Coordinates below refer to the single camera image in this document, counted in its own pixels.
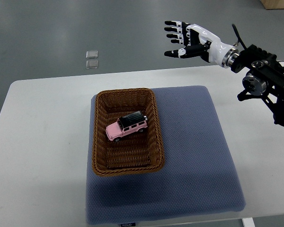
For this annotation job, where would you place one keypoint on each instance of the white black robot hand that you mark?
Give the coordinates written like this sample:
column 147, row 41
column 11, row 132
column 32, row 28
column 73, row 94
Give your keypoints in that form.
column 198, row 42

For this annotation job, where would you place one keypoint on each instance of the pink toy car black roof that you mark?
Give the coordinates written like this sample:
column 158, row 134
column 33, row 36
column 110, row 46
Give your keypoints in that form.
column 126, row 125

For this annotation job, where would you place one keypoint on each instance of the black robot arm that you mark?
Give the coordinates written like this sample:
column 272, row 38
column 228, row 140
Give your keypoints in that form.
column 265, row 78

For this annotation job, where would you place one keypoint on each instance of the brown wicker basket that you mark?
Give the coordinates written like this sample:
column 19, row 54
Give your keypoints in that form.
column 137, row 153

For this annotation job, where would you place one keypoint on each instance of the wooden box corner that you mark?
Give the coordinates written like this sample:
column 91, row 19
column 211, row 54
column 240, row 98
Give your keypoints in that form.
column 273, row 4

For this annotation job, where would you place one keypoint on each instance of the blue-grey padded mat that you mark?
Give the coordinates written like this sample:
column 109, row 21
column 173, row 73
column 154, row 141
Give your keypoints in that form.
column 198, row 177

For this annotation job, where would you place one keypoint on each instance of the white table leg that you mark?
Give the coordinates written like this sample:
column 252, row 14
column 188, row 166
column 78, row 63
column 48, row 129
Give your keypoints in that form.
column 248, row 222

